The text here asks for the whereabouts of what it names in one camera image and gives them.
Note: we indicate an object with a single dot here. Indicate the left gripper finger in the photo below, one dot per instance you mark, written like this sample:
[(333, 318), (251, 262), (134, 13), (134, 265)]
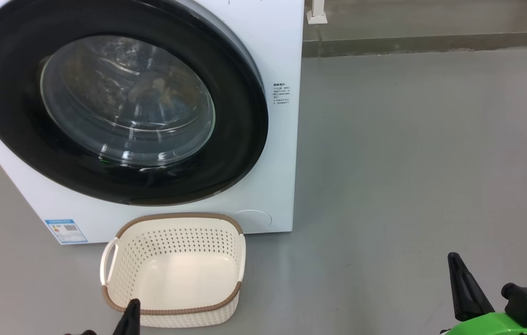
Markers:
[(129, 321)]

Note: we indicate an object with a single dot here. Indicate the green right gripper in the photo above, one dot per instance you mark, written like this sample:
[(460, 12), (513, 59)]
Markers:
[(491, 325)]

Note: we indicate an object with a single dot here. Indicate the blue cartoon print garment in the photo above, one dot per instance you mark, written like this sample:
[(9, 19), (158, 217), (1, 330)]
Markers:
[(161, 104)]

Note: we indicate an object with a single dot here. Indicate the black round washing machine door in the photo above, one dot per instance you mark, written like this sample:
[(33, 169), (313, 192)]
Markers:
[(7, 70)]

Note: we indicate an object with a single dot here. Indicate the cream perforated laundry basket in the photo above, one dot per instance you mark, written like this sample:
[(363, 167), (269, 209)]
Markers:
[(184, 279)]

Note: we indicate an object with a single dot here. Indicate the white front-load washing machine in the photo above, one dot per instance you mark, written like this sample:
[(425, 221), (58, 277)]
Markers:
[(277, 163)]

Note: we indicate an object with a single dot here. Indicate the blue energy label sticker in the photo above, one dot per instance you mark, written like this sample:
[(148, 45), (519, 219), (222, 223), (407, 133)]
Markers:
[(65, 231)]

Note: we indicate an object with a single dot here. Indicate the round white filter cover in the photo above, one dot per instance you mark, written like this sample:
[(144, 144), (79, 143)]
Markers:
[(254, 221)]

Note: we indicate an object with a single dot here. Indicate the perforated steel drum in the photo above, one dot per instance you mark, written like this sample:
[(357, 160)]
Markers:
[(82, 93)]

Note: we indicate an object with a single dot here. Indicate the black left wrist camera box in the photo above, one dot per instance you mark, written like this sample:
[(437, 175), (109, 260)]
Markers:
[(84, 332)]

